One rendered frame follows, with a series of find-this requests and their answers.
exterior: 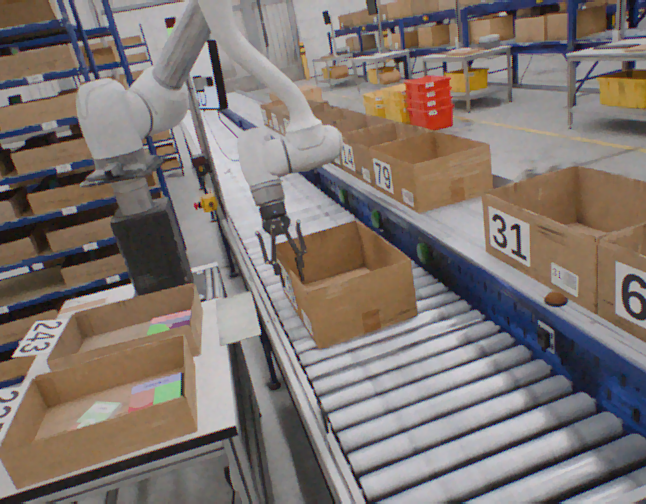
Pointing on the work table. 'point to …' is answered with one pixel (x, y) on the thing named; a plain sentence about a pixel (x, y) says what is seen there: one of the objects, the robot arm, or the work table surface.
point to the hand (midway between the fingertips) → (290, 273)
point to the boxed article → (97, 413)
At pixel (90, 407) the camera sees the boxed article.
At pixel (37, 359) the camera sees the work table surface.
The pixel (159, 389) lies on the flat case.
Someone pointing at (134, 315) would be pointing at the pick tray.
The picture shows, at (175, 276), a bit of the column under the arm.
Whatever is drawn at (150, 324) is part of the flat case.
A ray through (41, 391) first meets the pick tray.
